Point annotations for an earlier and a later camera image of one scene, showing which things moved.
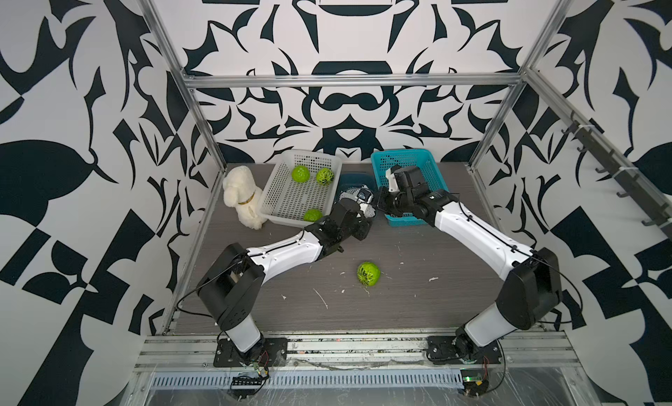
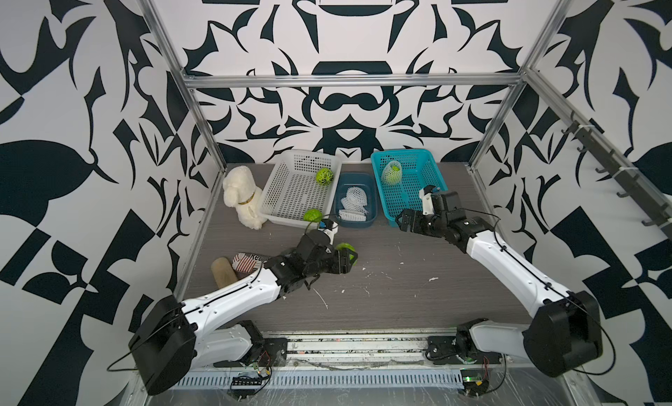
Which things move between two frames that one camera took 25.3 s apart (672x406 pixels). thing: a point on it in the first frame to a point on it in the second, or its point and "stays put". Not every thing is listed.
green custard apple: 368,273 to 392,173
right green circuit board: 474,382 stays put
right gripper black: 382,195 to 415,226
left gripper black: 362,228 to 339,260
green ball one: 362,195 to 391,173
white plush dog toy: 241,191 stays put
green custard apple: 300,173 to 348,246
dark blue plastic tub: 353,180 stays put
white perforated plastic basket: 304,189 stays put
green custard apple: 325,176 stays put
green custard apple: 312,215 stays put
